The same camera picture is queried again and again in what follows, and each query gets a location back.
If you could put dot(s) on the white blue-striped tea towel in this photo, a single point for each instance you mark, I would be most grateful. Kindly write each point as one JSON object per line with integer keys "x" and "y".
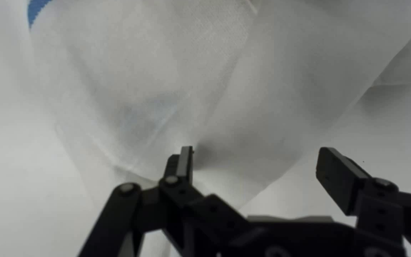
{"x": 167, "y": 71}

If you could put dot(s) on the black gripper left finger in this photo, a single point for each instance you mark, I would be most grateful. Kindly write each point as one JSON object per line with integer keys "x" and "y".
{"x": 177, "y": 204}

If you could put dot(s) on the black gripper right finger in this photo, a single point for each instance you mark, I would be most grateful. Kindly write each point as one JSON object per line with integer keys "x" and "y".
{"x": 353, "y": 186}

